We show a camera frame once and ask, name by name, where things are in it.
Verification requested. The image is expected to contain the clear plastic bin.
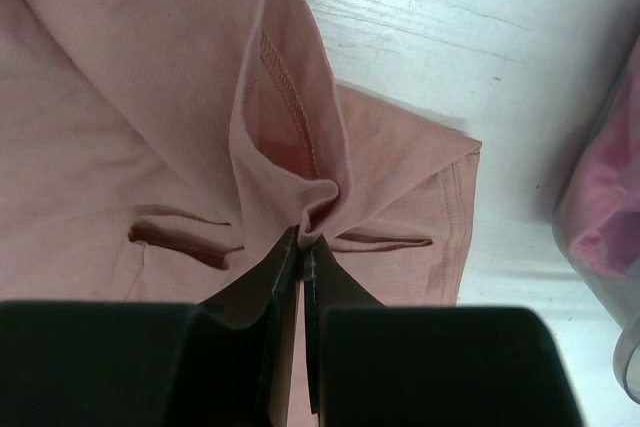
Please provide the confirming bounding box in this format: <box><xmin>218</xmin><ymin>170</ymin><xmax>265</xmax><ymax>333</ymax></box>
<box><xmin>554</xmin><ymin>47</ymin><xmax>639</xmax><ymax>401</ymax></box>

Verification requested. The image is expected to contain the dusty pink t-shirt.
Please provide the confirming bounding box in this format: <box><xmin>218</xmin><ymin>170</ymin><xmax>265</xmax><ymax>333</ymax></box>
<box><xmin>1</xmin><ymin>0</ymin><xmax>480</xmax><ymax>426</ymax></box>

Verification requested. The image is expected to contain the light pink t-shirt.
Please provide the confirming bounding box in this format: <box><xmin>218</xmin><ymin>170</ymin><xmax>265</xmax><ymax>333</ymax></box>
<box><xmin>569</xmin><ymin>81</ymin><xmax>640</xmax><ymax>278</ymax></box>

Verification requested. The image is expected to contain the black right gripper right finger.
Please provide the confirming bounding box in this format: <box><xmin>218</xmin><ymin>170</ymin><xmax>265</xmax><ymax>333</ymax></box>
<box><xmin>303</xmin><ymin>239</ymin><xmax>582</xmax><ymax>426</ymax></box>

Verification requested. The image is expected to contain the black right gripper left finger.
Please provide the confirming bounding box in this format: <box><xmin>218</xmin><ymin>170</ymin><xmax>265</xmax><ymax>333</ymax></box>
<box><xmin>1</xmin><ymin>228</ymin><xmax>300</xmax><ymax>426</ymax></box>

